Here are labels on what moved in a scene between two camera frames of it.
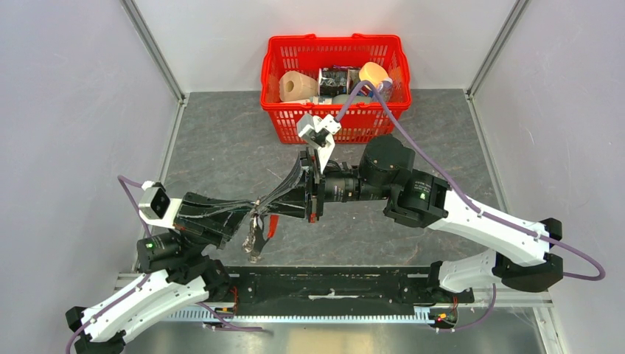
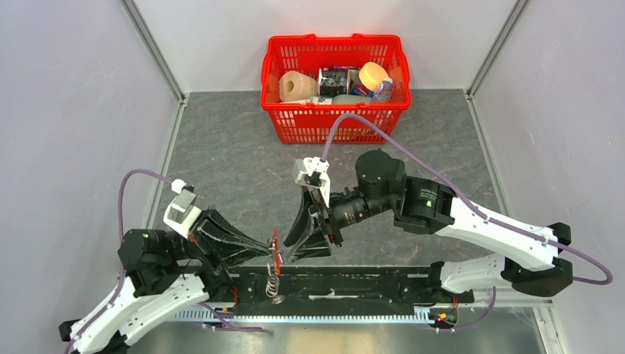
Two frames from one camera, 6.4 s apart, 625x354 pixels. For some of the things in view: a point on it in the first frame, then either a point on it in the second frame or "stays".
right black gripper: x=297 y=202 → x=306 y=224
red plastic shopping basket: x=361 y=123 stays
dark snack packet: x=332 y=81 stays
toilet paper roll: x=295 y=86 stays
